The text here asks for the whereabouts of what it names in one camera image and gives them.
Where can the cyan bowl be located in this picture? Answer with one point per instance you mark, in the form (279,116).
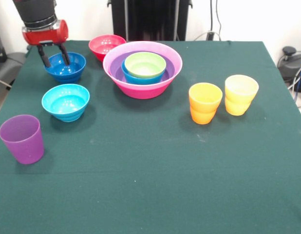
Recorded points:
(65,103)

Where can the dark green tablecloth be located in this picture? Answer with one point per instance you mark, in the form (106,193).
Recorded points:
(165,182)

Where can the purple bowl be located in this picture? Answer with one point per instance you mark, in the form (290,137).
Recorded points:
(115,69)

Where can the green bowl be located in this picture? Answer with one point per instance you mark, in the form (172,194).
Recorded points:
(144,65)

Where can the dark blue bowl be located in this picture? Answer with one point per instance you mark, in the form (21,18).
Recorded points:
(65,74)

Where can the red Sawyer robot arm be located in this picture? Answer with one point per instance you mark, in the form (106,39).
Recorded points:
(36,12)

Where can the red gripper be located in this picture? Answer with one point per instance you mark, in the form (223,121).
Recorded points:
(45,36)

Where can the large pink bowl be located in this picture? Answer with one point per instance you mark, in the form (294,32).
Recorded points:
(143,92)

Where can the black power plug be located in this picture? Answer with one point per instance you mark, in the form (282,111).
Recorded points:
(210,35)

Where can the small red-pink bowl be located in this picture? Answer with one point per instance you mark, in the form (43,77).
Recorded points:
(101,47)

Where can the purple cup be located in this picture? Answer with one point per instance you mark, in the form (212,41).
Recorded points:
(22,143)

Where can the blue ringed flat-bottom bowl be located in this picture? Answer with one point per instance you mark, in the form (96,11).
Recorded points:
(131,79)

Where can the yellow cup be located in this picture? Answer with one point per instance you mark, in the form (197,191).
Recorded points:
(241,89)

